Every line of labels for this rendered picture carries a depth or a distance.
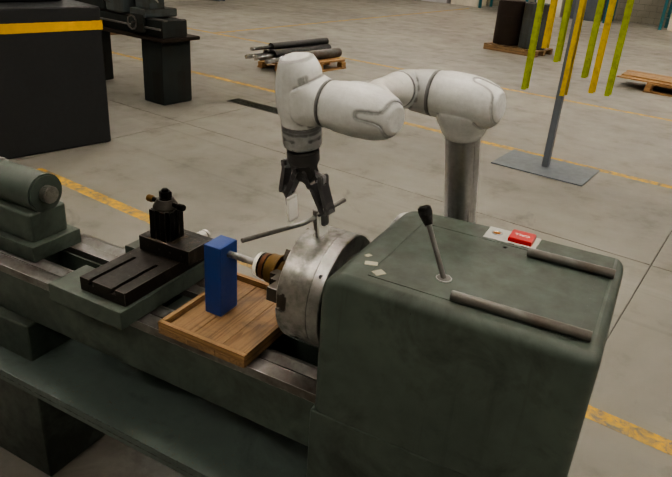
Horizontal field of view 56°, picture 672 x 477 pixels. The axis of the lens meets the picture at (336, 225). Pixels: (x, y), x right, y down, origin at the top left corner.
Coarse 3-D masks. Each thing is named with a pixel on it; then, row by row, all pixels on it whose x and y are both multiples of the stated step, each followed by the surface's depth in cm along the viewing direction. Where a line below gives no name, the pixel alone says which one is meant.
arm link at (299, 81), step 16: (288, 64) 128; (304, 64) 128; (288, 80) 129; (304, 80) 129; (320, 80) 130; (288, 96) 131; (304, 96) 129; (288, 112) 133; (304, 112) 131; (288, 128) 136; (304, 128) 135
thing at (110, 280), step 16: (128, 256) 199; (144, 256) 199; (160, 256) 200; (96, 272) 188; (112, 272) 189; (128, 272) 189; (144, 272) 191; (160, 272) 191; (176, 272) 197; (96, 288) 184; (112, 288) 181; (128, 288) 181; (144, 288) 185; (128, 304) 181
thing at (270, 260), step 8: (264, 256) 173; (272, 256) 172; (280, 256) 172; (256, 264) 173; (264, 264) 171; (272, 264) 171; (280, 264) 171; (256, 272) 173; (264, 272) 171; (264, 280) 173
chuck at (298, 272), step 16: (304, 240) 159; (320, 240) 158; (288, 256) 157; (304, 256) 156; (320, 256) 155; (288, 272) 155; (304, 272) 154; (288, 288) 155; (304, 288) 153; (288, 304) 155; (304, 304) 153; (288, 320) 158; (304, 320) 155; (304, 336) 159
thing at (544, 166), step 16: (576, 0) 558; (560, 80) 586; (560, 96) 591; (560, 112) 600; (496, 160) 629; (512, 160) 633; (528, 160) 636; (544, 160) 618; (544, 176) 596; (560, 176) 597; (576, 176) 600; (592, 176) 603
